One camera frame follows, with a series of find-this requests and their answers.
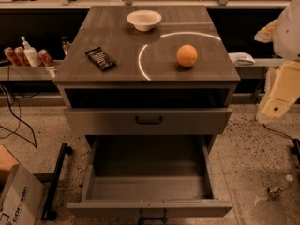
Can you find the grey drawer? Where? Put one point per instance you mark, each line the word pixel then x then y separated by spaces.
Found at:
pixel 207 121
pixel 149 177

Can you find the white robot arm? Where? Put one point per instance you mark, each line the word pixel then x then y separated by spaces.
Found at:
pixel 284 33

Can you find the grey drawer cabinet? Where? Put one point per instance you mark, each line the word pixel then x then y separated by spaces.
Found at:
pixel 146 74

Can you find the grey top drawer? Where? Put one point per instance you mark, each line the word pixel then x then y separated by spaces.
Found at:
pixel 207 121

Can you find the red can middle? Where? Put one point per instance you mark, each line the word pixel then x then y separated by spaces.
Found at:
pixel 19 51

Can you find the red can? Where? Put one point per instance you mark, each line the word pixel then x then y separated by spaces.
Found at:
pixel 19 51
pixel 11 56
pixel 45 57

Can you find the orange fruit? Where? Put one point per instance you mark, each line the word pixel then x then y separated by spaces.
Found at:
pixel 186 56

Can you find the black snack bag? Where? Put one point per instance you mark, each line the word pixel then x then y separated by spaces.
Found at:
pixel 102 60

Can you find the white bowl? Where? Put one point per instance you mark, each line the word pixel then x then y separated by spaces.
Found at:
pixel 144 20

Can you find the white folded cloth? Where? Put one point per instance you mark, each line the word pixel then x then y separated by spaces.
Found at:
pixel 241 58

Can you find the small dark bottle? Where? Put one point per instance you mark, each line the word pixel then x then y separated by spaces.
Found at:
pixel 65 44

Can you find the grey side shelf right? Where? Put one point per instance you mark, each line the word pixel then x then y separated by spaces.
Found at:
pixel 258 69

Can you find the grey side shelf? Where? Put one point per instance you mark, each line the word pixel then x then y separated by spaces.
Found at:
pixel 41 73
pixel 258 69

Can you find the red can right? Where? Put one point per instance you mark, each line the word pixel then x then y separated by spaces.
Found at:
pixel 45 57

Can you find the grey side shelf left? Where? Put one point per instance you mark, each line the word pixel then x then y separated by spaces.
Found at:
pixel 41 73

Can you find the white pump bottle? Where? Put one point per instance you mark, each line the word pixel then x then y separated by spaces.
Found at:
pixel 30 53

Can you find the black bar stand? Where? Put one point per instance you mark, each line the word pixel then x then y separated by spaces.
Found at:
pixel 48 213

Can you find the red can left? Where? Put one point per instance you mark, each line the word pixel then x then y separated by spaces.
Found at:
pixel 11 56

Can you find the white cardboard box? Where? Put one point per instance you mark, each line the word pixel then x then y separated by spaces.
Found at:
pixel 20 191

